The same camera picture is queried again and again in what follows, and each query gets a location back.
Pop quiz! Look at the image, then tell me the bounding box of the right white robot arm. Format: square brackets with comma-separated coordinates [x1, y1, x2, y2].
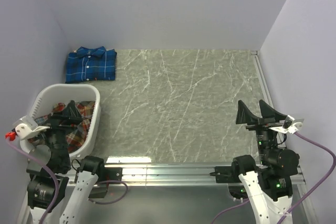
[231, 100, 303, 223]

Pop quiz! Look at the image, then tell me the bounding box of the white plastic laundry basket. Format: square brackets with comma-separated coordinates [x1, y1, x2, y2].
[28, 84, 101, 159]

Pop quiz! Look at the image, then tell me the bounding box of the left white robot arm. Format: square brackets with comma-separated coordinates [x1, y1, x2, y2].
[27, 100, 106, 223]

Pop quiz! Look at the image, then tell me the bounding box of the folded blue plaid shirt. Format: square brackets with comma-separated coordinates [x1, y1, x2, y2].
[65, 46, 117, 84]

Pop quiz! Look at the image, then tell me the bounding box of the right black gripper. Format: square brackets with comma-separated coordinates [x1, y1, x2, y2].
[236, 98, 287, 164]

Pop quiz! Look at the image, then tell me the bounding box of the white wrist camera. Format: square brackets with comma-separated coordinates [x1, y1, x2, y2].
[269, 115, 304, 134]
[5, 116, 51, 141]

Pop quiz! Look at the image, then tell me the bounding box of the aluminium mounting rail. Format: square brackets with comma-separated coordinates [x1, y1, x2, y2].
[67, 163, 307, 187]

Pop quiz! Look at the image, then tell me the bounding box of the aluminium side rail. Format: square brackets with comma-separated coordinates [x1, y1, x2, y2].
[250, 50, 288, 148]

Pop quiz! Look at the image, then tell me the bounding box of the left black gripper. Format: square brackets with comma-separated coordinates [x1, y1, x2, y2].
[31, 99, 82, 169]

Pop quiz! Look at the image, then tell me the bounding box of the red brown plaid shirt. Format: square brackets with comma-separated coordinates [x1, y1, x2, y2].
[28, 101, 95, 153]

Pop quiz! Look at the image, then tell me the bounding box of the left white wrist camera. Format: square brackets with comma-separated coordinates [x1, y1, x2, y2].
[5, 116, 51, 141]

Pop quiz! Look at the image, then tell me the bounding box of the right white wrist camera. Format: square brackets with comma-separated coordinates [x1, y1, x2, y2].
[269, 115, 304, 134]

